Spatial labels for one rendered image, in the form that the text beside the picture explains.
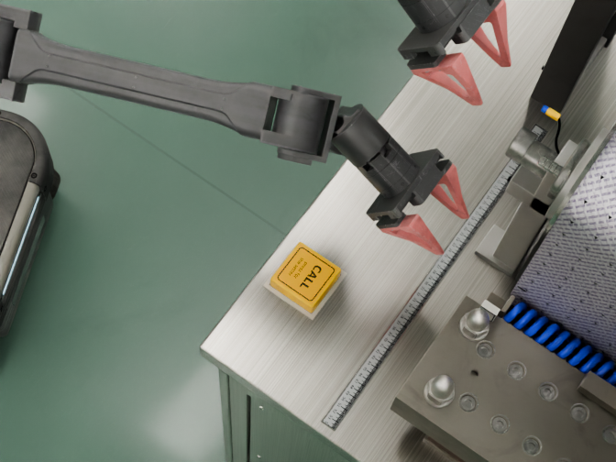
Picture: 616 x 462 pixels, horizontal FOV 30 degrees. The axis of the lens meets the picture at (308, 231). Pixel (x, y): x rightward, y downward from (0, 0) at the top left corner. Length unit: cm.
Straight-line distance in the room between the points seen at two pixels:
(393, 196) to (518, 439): 32
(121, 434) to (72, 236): 46
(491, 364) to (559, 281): 14
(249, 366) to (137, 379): 96
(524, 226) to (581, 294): 16
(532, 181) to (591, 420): 29
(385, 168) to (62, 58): 40
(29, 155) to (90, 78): 105
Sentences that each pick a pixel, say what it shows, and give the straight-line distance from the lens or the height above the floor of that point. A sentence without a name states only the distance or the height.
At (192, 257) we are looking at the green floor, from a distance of 254.
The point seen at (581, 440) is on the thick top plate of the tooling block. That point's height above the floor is 103.
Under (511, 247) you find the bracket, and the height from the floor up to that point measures 97.
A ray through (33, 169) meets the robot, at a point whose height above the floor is 24.
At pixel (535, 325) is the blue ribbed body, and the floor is 104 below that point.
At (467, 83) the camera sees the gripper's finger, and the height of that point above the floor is 134.
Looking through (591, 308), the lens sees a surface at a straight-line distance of 138.
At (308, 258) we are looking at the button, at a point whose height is 92.
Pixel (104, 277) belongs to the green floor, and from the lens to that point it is 254.
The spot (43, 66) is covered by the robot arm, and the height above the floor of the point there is 119.
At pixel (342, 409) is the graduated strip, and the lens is 151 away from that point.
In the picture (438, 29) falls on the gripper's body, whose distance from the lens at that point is 119.
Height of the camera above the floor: 236
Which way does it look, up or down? 67 degrees down
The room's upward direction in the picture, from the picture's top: 7 degrees clockwise
